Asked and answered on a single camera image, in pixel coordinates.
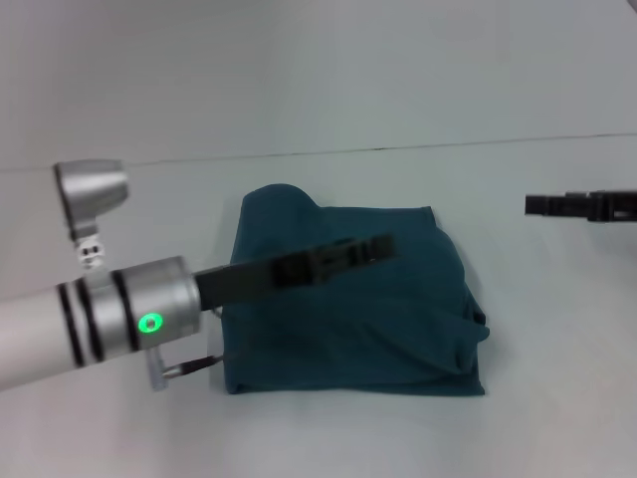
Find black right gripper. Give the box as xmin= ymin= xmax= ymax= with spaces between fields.
xmin=525 ymin=187 xmax=637 ymax=225

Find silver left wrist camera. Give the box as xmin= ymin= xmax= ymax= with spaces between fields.
xmin=53 ymin=158 xmax=131 ymax=278

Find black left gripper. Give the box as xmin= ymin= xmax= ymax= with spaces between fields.
xmin=193 ymin=231 xmax=402 ymax=313

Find teal t-shirt with FREE print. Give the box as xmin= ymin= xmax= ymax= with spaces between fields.
xmin=221 ymin=182 xmax=492 ymax=398

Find left arm cable with plug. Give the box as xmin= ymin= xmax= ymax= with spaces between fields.
xmin=146 ymin=306 xmax=228 ymax=392

